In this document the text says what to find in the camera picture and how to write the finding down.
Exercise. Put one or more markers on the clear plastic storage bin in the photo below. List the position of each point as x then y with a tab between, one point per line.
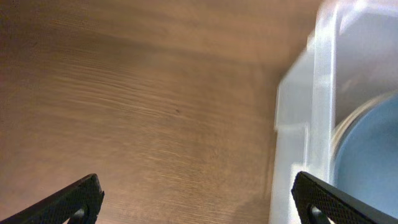
350	57

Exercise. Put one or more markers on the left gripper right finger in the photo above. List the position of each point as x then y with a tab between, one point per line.
319	202

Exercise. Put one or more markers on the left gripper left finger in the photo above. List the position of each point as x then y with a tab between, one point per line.
79	202

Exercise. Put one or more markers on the dark blue large bowl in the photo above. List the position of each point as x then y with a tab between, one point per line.
365	166

